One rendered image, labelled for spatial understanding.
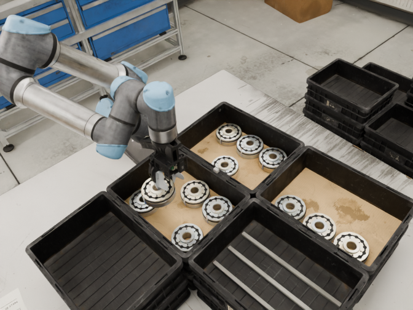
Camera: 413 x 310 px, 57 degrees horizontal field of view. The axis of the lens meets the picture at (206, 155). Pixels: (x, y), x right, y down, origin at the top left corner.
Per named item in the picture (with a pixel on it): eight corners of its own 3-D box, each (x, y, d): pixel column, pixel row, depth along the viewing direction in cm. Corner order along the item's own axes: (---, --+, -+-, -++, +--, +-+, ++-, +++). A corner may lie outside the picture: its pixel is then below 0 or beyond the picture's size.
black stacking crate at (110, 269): (39, 267, 123) (24, 249, 115) (112, 210, 137) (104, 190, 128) (110, 358, 102) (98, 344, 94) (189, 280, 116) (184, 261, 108)
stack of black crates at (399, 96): (337, 107, 264) (342, 80, 247) (362, 88, 276) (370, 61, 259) (389, 135, 241) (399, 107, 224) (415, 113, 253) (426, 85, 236)
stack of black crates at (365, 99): (298, 136, 248) (305, 79, 215) (327, 114, 260) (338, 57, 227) (350, 169, 225) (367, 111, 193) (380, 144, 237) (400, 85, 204)
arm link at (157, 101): (155, 75, 98) (180, 85, 94) (160, 110, 105) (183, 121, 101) (133, 88, 93) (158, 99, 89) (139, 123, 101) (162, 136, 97)
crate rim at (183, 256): (105, 192, 130) (103, 188, 128) (170, 144, 143) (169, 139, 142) (185, 264, 109) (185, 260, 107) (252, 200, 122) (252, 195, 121)
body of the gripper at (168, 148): (169, 183, 107) (165, 151, 99) (149, 168, 112) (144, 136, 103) (188, 169, 111) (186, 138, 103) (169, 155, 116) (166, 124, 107)
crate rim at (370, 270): (252, 200, 122) (252, 195, 121) (306, 148, 136) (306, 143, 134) (370, 278, 101) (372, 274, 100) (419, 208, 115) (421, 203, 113)
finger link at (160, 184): (163, 203, 113) (165, 179, 108) (151, 192, 116) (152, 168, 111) (171, 198, 115) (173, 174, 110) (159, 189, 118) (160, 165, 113)
